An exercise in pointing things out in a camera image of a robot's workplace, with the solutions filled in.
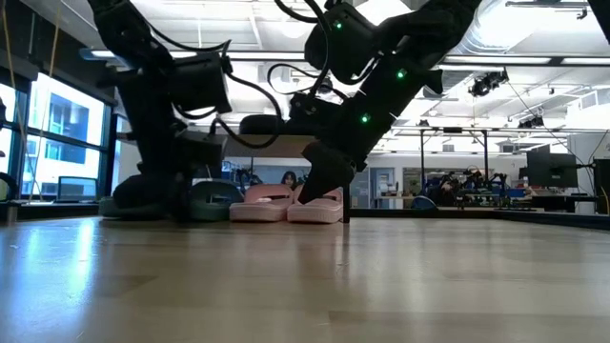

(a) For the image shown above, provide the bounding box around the pink foam slide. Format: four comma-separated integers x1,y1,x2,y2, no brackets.
229,183,295,223
286,184,345,225

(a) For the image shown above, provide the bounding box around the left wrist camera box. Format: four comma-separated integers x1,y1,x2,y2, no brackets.
173,131,229,169

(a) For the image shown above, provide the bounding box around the overhead light bar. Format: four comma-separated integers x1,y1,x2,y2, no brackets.
79,47,610,68

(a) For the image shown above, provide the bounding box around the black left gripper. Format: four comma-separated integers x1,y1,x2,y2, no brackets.
112,71,191,223

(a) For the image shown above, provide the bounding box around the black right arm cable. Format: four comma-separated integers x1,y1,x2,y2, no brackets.
266,0,382,99

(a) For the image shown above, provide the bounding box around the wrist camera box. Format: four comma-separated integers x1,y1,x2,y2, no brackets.
173,131,229,169
288,92,342,134

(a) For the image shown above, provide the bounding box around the silver ventilation duct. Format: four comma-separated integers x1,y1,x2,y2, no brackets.
422,0,539,99

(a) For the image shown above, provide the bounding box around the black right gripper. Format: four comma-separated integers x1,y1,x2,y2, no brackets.
297,51,444,205

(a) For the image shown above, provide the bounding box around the black office chair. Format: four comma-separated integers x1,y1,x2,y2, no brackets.
0,171,24,224

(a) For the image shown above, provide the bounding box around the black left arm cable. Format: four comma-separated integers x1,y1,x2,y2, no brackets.
145,21,286,150

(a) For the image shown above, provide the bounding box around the black monitor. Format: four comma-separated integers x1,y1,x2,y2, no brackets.
593,158,610,215
518,151,596,190

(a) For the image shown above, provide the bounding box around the open laptop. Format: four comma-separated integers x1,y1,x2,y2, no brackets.
56,175,99,203

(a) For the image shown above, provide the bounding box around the large glass window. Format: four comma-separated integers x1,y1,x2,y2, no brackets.
0,71,113,204

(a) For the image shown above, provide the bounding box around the teal foam slide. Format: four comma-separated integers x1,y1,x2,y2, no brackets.
98,190,180,222
188,179,246,223

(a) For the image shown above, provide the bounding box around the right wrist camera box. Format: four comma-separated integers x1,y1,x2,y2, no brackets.
288,92,342,134

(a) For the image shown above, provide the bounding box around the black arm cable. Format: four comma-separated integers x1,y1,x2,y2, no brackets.
266,0,382,99
145,21,286,150

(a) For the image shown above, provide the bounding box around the black metal workstation frame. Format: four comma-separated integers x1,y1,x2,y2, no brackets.
418,126,491,194

